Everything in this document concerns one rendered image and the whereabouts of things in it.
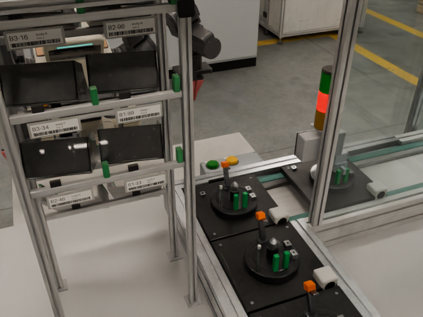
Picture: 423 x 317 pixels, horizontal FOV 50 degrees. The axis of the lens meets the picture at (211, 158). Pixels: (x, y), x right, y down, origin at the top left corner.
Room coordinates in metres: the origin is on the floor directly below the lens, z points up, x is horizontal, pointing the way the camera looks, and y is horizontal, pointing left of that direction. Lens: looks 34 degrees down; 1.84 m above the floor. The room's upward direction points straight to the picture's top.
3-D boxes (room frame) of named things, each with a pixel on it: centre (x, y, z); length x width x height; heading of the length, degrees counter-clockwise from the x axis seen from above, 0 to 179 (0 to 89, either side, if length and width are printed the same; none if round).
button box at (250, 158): (1.28, -0.07, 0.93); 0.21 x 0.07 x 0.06; 111
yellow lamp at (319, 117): (1.01, -0.29, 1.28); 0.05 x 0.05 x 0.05
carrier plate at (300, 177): (1.17, -0.38, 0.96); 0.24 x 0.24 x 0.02; 21
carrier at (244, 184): (1.05, -0.07, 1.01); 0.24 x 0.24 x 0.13; 21
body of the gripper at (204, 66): (1.21, 0.06, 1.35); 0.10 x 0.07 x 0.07; 110
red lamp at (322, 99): (1.01, -0.29, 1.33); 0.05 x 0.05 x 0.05
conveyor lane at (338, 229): (1.13, -0.35, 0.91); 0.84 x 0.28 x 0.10; 111
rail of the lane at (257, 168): (1.29, -0.27, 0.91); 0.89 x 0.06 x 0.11; 111
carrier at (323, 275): (0.82, -0.15, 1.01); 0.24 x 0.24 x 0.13; 21
